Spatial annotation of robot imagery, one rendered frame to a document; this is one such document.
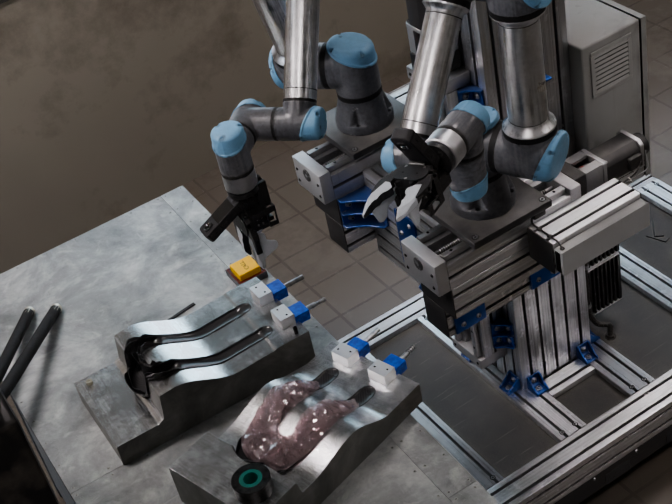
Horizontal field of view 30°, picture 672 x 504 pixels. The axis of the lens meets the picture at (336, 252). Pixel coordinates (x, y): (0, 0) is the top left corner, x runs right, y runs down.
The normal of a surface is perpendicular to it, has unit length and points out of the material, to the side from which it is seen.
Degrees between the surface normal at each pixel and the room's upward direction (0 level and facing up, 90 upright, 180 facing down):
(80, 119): 90
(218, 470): 0
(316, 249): 0
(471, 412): 0
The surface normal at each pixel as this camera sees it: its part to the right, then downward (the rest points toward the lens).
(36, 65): 0.53, 0.45
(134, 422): -0.18, -0.77
